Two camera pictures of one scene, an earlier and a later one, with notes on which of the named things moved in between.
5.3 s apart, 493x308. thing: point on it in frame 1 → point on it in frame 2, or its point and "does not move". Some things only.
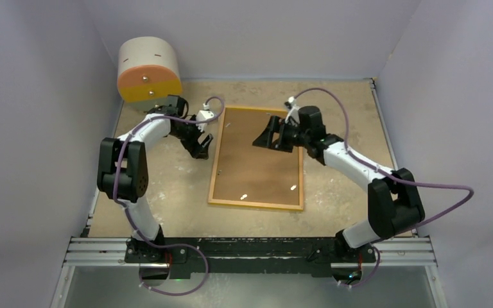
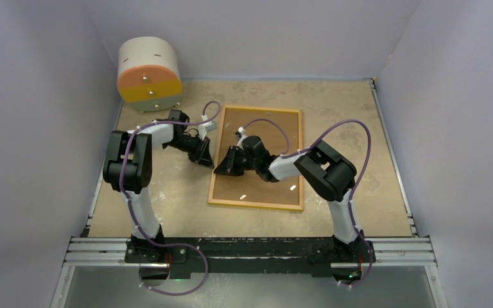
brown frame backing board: (250, 172) does not move
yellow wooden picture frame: (211, 199) does not move
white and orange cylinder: (148, 71) does not move
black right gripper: (266, 140) → (228, 166)
